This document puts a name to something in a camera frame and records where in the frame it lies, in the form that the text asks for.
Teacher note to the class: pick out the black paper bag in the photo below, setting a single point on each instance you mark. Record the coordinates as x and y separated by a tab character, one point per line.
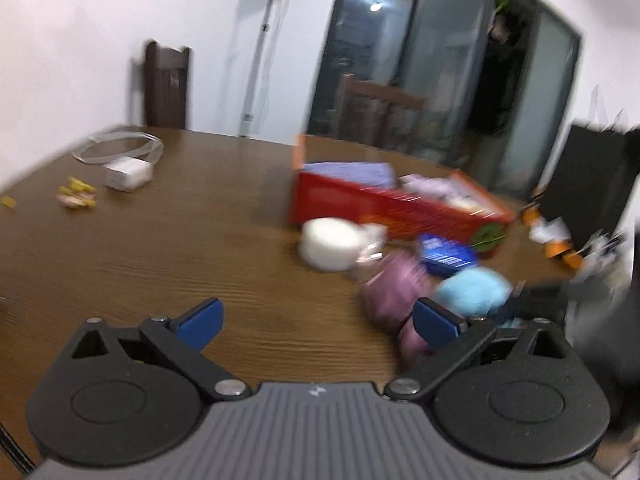
592	182

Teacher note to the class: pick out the blue fluffy plush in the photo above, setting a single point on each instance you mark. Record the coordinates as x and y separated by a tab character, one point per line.
473	292

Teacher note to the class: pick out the purple knitted cloth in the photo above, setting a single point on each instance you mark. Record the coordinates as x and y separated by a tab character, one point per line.
371	174

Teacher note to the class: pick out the sliding glass door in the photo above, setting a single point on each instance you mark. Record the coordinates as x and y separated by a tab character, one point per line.
497	75

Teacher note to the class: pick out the dark wooden chair left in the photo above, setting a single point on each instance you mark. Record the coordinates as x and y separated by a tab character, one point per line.
165	85

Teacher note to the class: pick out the studio light on stand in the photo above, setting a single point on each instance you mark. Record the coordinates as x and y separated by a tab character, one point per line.
257	90

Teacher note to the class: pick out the blue tissue packet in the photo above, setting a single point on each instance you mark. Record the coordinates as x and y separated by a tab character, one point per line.
442	257

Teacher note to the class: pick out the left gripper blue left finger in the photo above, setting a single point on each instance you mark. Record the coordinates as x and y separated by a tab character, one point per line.
200	325

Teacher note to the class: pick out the dark wooden chair middle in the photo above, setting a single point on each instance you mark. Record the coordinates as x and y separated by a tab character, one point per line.
377	115

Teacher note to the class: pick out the dark wooden chair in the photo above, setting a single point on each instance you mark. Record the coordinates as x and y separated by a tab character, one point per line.
377	115
165	85

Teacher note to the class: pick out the white charger with cable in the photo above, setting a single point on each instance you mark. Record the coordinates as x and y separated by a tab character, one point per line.
125	171

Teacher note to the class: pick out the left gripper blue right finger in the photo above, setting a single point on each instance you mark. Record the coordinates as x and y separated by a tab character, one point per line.
435	324

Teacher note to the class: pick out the small yellow pink trinkets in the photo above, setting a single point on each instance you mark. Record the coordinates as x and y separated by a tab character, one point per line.
77	194

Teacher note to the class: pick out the red cardboard box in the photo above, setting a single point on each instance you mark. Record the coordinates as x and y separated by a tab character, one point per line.
405	215

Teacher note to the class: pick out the mauve satin scrunchie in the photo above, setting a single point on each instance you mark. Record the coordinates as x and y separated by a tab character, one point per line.
399	280

